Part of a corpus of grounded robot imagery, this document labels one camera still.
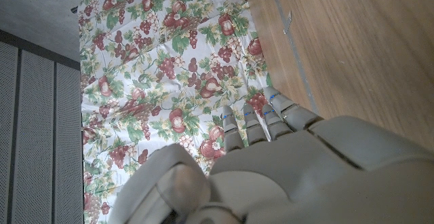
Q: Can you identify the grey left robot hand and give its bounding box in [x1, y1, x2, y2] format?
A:
[108, 86, 434, 224]

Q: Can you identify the grey perforated wall panel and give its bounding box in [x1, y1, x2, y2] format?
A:
[56, 62, 85, 224]
[0, 40, 20, 224]
[19, 49, 56, 224]

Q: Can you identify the floral fruit print backdrop cloth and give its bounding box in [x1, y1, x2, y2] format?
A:
[77, 0, 274, 224]

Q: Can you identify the grey tape outline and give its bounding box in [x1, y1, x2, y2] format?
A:
[267, 0, 319, 115]

